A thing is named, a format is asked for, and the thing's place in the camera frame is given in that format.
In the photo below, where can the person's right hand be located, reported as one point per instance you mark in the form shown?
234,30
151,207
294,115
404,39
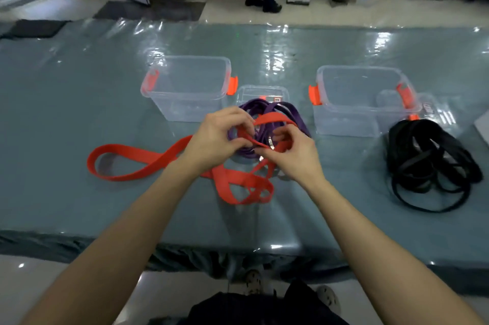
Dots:
298,160

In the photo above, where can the person's left hand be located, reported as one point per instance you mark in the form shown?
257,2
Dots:
208,139

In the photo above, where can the person's left thumb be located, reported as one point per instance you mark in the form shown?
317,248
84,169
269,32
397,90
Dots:
238,143

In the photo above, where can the person's right thumb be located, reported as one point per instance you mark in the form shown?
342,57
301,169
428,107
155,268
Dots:
267,152

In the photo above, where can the person's left forearm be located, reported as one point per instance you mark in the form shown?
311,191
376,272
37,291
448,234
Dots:
114,248

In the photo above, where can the person's right forearm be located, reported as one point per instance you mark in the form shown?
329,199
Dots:
382,256

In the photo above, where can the small clear plastic container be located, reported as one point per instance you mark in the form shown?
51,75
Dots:
433,107
259,92

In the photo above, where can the clear bin with orange latches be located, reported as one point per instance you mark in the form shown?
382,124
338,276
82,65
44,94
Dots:
187,88
355,103

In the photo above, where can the person's black clothing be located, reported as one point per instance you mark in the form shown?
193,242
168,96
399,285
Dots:
267,307

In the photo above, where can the person's white shoe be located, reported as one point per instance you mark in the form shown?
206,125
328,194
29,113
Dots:
327,297

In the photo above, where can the dark floor mat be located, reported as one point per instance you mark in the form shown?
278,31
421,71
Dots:
34,28
152,11

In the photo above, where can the grey-green plastic table cover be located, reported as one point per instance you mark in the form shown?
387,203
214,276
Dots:
76,107

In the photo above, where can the white paper sheet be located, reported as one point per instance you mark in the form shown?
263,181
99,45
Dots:
483,128

